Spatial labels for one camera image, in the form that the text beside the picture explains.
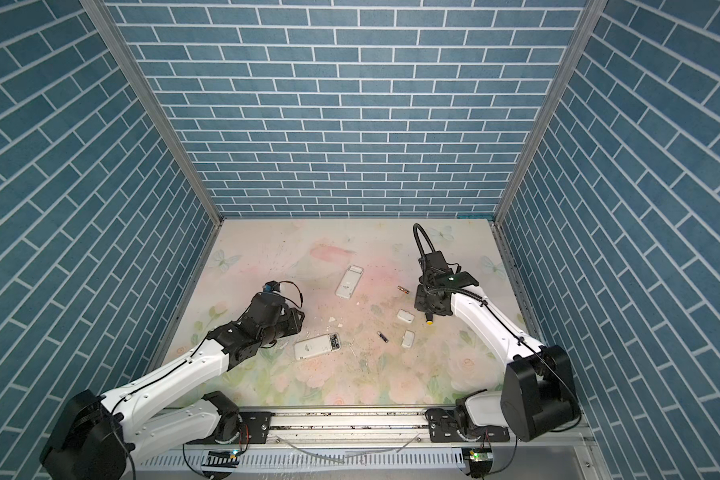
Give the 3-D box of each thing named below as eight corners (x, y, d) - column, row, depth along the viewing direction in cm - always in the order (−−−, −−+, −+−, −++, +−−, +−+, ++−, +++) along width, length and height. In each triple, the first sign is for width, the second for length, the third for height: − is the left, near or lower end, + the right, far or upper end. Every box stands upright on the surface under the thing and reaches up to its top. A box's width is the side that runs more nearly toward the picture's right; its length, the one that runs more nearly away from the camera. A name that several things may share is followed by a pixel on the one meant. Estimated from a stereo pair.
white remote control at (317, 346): (296, 361, 87) (294, 359, 85) (294, 345, 90) (293, 342, 88) (343, 349, 89) (343, 347, 88) (340, 334, 92) (339, 331, 91)
